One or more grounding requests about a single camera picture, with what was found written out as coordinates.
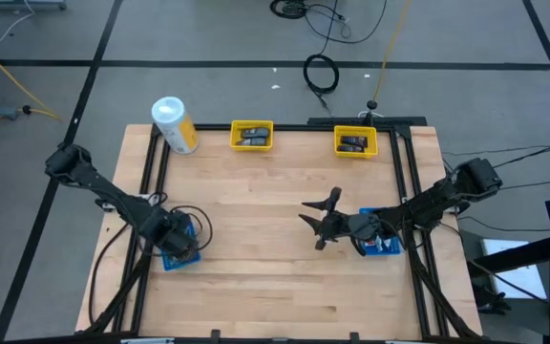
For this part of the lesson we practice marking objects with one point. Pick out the white toothpaste tube red stripe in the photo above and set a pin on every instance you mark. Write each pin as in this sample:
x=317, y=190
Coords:
x=379, y=245

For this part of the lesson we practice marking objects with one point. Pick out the small black stand base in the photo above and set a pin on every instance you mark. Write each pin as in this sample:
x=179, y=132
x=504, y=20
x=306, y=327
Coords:
x=372, y=104

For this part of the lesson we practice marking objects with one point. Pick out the blue plastic basket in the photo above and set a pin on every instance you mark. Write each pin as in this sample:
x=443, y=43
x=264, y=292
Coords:
x=393, y=247
x=170, y=264

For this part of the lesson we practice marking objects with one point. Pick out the black aluminium table frame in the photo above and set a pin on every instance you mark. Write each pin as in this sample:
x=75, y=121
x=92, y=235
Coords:
x=280, y=127

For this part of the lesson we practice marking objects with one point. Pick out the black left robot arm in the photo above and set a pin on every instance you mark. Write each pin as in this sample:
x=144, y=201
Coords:
x=108, y=191

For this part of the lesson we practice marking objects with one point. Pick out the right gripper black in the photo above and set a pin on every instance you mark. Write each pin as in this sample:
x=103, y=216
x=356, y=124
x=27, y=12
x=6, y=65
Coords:
x=351, y=227

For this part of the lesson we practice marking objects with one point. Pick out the yellow plastic basket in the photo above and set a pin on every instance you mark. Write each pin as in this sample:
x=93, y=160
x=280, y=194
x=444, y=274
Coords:
x=233, y=136
x=373, y=143

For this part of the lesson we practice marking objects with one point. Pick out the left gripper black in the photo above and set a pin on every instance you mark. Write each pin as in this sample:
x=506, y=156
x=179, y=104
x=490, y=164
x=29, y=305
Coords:
x=172, y=231

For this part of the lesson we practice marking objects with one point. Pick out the white yellow wipes canister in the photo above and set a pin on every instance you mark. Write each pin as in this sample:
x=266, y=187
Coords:
x=177, y=129

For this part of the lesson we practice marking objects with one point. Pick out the white box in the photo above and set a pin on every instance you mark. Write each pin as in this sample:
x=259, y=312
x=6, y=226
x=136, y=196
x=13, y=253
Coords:
x=518, y=277

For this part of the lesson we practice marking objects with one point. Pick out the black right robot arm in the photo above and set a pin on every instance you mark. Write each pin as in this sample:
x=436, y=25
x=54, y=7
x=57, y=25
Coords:
x=447, y=191

